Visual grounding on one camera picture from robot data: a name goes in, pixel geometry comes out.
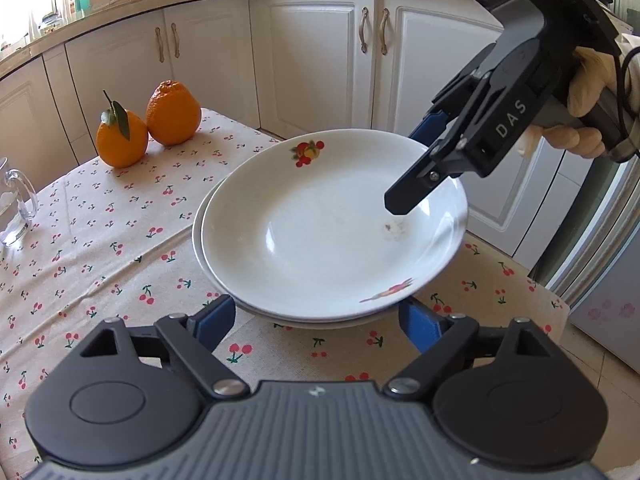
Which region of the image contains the cherry-print tablecloth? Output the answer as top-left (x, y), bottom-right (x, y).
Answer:
top-left (0, 106), bottom-right (572, 480)

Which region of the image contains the right gloved hand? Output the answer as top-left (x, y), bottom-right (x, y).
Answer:
top-left (515, 47), bottom-right (639, 159)

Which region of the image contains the bumpy orange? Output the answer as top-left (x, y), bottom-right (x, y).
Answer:
top-left (145, 80), bottom-right (202, 146)

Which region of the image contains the white fruit-pattern plate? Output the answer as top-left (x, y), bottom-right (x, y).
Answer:
top-left (191, 194), bottom-right (396, 330)
top-left (201, 129), bottom-right (468, 324)

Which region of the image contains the glass water mug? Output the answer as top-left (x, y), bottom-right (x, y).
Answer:
top-left (0, 157), bottom-right (38, 247)

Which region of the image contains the orange with leaf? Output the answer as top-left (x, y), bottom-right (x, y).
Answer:
top-left (96, 91), bottom-right (149, 169)

